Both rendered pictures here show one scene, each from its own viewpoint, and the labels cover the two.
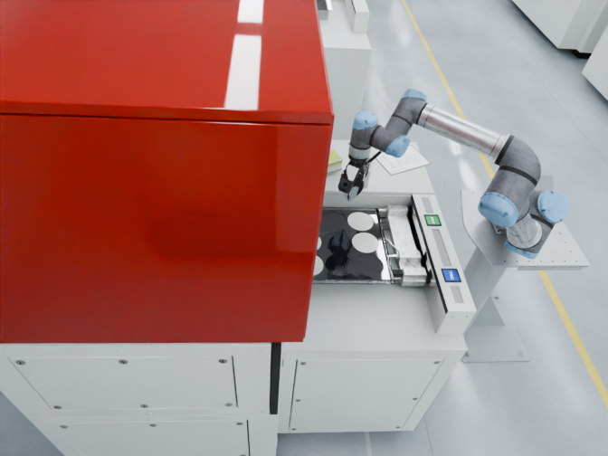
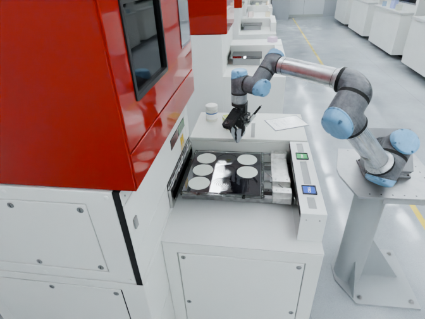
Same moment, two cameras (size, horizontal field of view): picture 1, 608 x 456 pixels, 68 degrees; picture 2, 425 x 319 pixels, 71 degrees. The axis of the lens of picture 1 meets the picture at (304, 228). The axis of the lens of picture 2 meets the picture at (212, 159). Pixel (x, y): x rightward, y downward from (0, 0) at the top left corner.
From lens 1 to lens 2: 0.58 m
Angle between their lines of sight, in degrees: 19
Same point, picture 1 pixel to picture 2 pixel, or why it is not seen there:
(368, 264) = (245, 185)
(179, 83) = not seen: outside the picture
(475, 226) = (346, 170)
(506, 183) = (339, 98)
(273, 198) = (60, 11)
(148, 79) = not seen: outside the picture
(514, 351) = (405, 299)
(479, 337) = (372, 284)
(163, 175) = not seen: outside the picture
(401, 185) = (281, 136)
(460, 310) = (312, 213)
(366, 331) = (236, 233)
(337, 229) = (227, 163)
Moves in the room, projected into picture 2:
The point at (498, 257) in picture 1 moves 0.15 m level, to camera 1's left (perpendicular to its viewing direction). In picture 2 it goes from (364, 191) to (331, 187)
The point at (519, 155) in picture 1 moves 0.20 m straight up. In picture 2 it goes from (351, 77) to (363, 14)
